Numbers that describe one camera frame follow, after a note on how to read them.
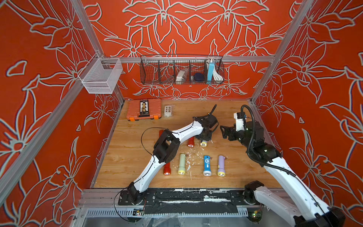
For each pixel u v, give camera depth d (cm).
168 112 107
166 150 58
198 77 95
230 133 66
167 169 80
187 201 73
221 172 79
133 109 110
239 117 63
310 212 38
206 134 82
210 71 89
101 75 93
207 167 81
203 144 90
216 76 92
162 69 100
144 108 106
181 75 92
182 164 82
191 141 92
